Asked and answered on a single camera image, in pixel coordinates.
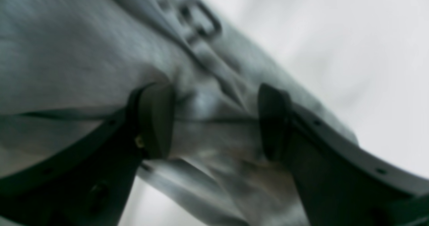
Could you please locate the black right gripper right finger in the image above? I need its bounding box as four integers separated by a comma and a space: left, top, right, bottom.
257, 83, 429, 226

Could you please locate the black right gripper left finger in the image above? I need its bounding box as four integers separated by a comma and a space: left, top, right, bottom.
1, 83, 176, 226

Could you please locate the grey T-shirt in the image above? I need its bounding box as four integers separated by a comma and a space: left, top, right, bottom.
1, 0, 357, 226

